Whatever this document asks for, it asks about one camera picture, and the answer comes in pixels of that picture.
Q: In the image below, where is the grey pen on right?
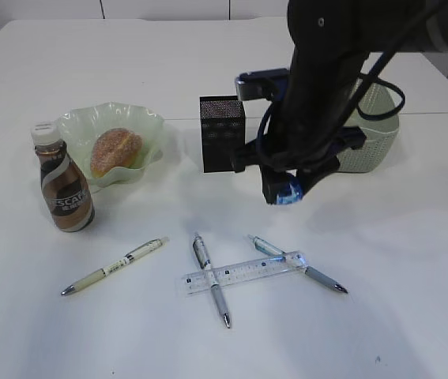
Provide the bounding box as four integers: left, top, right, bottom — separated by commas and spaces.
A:
246, 234, 349, 295

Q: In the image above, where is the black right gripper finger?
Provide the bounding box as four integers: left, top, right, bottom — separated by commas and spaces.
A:
261, 165, 288, 205
296, 156, 341, 196

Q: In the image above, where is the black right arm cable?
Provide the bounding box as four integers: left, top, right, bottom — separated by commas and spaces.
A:
257, 0, 448, 167

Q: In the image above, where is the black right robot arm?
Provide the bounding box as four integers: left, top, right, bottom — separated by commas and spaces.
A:
232, 1, 448, 205

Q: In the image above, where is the black mesh pen holder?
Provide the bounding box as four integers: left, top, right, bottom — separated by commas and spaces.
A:
199, 96, 246, 173

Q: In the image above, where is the cream pen on left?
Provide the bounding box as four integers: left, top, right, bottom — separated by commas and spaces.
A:
61, 237, 169, 296

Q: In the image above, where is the sugared bread roll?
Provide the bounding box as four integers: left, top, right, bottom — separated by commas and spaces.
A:
90, 128, 143, 178

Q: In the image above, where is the clear plastic ruler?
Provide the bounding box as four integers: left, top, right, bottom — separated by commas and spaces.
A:
176, 251, 308, 296

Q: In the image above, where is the grey pen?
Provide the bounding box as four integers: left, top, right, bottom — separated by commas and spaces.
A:
192, 233, 232, 329
246, 234, 349, 295

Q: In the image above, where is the brown Nescafe coffee bottle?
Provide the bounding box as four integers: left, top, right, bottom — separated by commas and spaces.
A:
31, 122, 95, 232

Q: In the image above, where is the grey pen in middle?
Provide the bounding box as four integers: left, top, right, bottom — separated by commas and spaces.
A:
192, 233, 232, 329

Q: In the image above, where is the blue pencil sharpener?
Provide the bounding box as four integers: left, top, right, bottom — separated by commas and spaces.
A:
275, 173, 303, 205

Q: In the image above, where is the green woven plastic basket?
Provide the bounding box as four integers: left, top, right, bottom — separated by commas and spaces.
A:
337, 79, 402, 174

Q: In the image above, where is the green wavy glass plate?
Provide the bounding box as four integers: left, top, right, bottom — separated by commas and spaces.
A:
55, 102, 165, 193

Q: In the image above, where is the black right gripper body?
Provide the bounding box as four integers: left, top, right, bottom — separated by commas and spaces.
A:
230, 101, 367, 173

